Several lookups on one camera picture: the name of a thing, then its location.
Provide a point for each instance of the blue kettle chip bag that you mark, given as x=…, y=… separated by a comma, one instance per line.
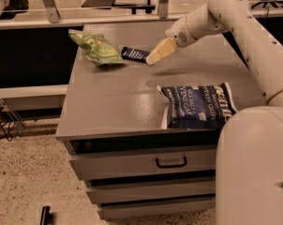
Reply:
x=197, y=107

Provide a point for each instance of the black drawer handle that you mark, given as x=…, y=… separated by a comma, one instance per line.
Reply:
x=171, y=163

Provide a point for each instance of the top grey drawer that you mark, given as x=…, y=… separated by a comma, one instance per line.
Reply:
x=109, y=165

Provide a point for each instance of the metal bracket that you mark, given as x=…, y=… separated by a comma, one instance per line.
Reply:
x=162, y=10
x=52, y=11

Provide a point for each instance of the black object on floor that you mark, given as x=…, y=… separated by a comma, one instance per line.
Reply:
x=46, y=216

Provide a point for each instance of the grey drawer cabinet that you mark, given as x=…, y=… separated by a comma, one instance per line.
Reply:
x=118, y=108

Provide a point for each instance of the left metal bracket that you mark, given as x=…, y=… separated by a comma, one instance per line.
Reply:
x=52, y=11

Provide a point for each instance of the bottom grey drawer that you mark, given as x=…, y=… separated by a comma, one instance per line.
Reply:
x=156, y=208

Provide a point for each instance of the green chip bag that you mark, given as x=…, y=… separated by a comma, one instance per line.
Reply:
x=98, y=49

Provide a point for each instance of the grey drawer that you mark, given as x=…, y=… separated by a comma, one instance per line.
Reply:
x=156, y=208
x=150, y=191
x=109, y=165

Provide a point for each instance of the blue rxbar blueberry wrapper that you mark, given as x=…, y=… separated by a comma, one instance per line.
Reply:
x=134, y=54

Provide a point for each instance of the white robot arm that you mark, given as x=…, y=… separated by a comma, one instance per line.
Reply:
x=249, y=156

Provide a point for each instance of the middle metal bracket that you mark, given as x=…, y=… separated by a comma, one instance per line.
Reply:
x=162, y=10

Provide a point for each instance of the middle grey drawer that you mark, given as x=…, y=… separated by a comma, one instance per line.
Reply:
x=150, y=191

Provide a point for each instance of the grey rail shelf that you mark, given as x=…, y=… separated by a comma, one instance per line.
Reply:
x=34, y=97

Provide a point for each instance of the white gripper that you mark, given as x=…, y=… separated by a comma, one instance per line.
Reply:
x=178, y=35

